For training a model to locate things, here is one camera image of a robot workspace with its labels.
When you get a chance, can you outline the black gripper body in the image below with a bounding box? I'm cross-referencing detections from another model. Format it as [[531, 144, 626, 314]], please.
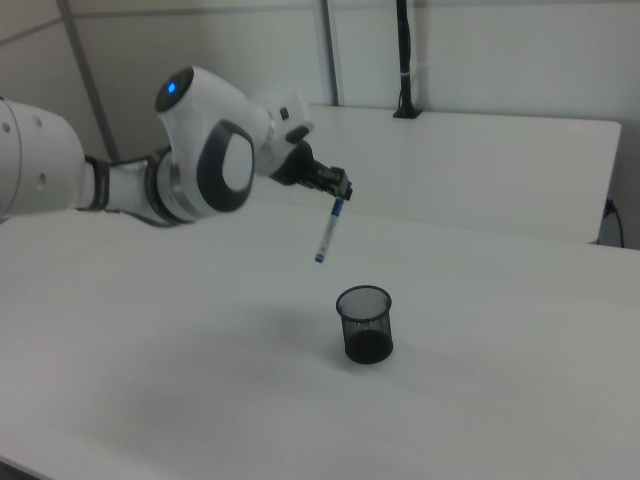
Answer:
[[271, 141, 325, 189]]

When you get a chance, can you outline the blue and white marker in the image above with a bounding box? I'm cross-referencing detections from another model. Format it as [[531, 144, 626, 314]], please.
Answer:
[[313, 195, 346, 264]]

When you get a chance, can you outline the white side table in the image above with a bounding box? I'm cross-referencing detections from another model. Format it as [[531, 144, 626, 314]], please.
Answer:
[[249, 103, 623, 246]]

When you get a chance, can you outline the black mesh pen cup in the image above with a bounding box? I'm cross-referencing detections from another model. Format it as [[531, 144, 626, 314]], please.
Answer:
[[335, 285, 395, 365]]

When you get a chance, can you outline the grey metal partition post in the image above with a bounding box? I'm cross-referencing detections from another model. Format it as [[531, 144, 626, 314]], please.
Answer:
[[318, 0, 347, 107], [55, 0, 122, 162]]

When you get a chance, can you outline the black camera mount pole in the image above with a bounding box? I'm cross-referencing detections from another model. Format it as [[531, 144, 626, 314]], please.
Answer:
[[392, 0, 421, 120]]

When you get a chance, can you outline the black cable with blue plug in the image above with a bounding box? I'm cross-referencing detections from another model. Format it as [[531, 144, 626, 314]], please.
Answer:
[[603, 197, 627, 249]]

